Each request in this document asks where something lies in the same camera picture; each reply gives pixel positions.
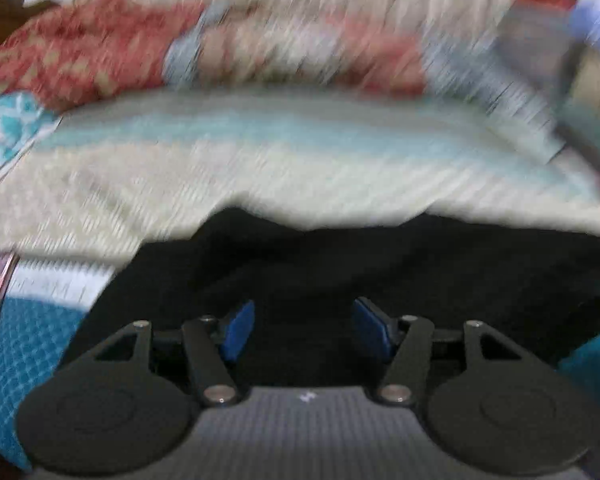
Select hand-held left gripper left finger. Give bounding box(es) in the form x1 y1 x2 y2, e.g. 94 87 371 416
94 300 256 407

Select teal patterned bedsheet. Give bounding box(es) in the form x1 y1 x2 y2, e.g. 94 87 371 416
0 296 600 472

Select black pants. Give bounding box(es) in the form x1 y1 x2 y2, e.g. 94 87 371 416
62 207 600 392

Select teal lattice print cloth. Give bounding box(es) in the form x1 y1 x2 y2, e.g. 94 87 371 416
0 91 63 188

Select wooden headboard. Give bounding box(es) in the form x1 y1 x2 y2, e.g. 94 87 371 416
0 0 58 63

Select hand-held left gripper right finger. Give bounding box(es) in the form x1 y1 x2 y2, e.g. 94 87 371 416
351 297 525 407

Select cluttered bedside shelf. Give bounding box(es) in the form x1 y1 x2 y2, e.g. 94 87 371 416
497 0 600 196

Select red patterned quilt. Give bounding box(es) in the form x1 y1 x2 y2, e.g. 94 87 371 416
0 0 556 128

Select cream zigzag striped blanket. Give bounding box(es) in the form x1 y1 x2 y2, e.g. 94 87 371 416
0 84 600 313

